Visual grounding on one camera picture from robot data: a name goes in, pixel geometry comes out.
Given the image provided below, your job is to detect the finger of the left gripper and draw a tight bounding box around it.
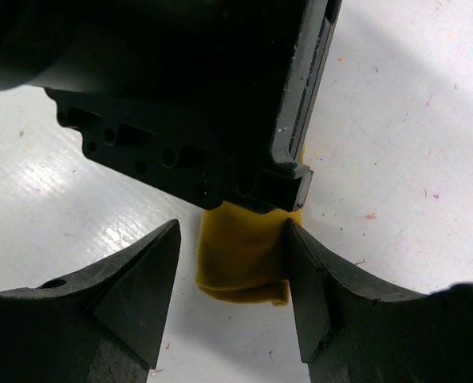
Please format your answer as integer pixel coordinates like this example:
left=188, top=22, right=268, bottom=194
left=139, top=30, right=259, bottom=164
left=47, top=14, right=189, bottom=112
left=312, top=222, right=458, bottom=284
left=270, top=1, right=341, bottom=210

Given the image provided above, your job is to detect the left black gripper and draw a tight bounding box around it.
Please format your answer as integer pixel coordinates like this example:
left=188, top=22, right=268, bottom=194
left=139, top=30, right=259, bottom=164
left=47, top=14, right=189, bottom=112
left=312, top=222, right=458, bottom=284
left=0, top=1, right=300, bottom=213

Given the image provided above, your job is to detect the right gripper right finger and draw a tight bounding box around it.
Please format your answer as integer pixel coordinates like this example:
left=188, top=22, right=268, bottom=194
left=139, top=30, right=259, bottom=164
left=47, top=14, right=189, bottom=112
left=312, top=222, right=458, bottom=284
left=284, top=222, right=473, bottom=382

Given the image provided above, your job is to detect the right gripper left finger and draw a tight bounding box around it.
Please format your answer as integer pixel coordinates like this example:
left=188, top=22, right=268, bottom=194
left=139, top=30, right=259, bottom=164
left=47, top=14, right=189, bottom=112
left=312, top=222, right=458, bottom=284
left=0, top=219, right=181, bottom=382

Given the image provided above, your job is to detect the yellow sock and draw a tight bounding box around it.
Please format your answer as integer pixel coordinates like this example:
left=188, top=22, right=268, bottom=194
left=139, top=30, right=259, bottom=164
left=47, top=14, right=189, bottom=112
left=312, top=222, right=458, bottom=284
left=195, top=202, right=303, bottom=306

